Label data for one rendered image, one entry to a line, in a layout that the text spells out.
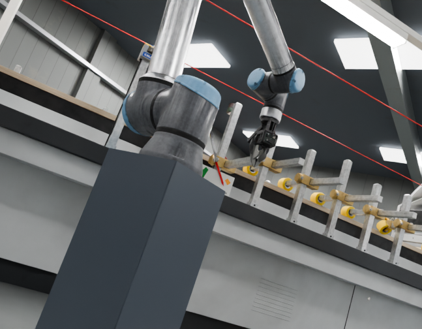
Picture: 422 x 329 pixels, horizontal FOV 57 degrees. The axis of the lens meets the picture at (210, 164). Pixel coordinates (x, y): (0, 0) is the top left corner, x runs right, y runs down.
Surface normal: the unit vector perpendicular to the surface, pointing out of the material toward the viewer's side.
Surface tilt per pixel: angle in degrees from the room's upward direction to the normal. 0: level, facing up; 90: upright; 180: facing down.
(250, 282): 90
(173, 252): 90
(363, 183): 90
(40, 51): 90
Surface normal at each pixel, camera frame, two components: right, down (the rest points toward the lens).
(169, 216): 0.80, 0.15
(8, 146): 0.38, -0.07
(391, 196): -0.51, -0.35
